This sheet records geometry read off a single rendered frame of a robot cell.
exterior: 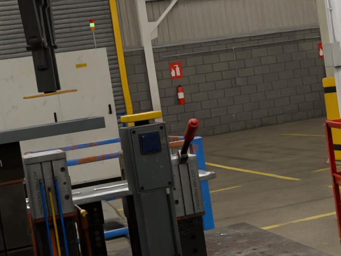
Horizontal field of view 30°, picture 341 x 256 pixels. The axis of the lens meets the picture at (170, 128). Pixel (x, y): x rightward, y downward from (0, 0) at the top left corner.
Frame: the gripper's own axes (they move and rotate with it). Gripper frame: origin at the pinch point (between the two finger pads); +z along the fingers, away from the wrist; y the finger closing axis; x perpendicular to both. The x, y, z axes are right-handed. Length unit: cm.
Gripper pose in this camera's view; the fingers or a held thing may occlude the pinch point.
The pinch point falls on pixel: (46, 70)
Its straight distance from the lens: 106.9
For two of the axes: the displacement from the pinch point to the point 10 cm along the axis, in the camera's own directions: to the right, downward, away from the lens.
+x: -9.8, 1.5, 1.0
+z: 1.5, 9.9, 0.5
